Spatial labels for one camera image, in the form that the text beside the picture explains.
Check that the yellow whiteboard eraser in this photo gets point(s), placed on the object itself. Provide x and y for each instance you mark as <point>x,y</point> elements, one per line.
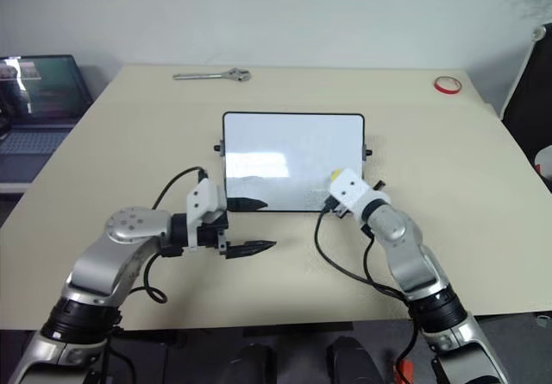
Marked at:
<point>335,173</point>

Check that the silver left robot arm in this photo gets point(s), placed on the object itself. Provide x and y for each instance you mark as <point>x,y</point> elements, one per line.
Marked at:
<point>129,246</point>

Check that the dark rounded shape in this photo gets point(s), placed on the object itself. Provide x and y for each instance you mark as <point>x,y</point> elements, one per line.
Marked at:
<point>351,360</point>

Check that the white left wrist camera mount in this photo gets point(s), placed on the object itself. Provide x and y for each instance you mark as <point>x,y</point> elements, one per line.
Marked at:
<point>202,198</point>

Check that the red tape roll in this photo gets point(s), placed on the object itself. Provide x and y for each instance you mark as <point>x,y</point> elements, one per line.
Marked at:
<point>447,88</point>

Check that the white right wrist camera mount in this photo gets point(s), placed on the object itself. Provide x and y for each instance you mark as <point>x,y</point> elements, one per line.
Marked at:
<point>350,190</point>

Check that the open laptop computer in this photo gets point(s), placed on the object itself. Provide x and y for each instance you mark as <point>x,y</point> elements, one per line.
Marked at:
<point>39,99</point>

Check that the black framed small whiteboard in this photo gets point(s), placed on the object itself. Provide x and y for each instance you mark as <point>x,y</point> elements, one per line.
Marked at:
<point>293,159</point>

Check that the small red orange object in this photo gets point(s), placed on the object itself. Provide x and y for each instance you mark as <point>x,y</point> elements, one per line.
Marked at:
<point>404,364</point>

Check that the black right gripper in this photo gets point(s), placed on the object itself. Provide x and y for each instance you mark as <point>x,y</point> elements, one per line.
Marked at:
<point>335,210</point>

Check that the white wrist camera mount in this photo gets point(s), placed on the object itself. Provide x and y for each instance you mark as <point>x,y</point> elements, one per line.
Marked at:
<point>202,198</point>
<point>350,190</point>

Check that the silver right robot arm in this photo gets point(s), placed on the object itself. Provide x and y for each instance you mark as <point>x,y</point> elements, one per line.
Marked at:
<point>409,254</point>

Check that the black table frame bar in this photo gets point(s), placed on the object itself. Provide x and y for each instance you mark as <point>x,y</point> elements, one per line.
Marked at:
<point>259,330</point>

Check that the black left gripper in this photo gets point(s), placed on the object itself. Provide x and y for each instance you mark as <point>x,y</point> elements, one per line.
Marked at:
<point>210,234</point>

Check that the silver adjustable wrench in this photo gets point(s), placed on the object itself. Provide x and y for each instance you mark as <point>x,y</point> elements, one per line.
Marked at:
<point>207,75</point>

